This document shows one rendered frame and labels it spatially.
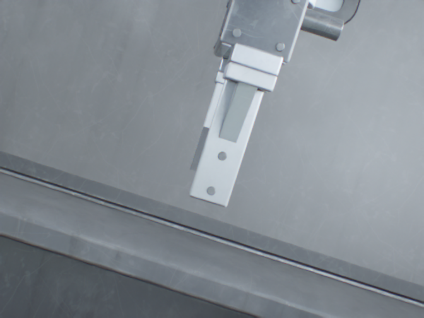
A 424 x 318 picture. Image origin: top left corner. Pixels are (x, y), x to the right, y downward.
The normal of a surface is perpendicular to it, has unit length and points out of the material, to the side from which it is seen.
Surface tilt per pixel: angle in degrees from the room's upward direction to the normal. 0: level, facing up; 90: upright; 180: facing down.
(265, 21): 90
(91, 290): 90
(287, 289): 31
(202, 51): 87
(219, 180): 90
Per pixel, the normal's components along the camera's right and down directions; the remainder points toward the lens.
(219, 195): 0.02, 0.10
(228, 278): 0.23, -0.77
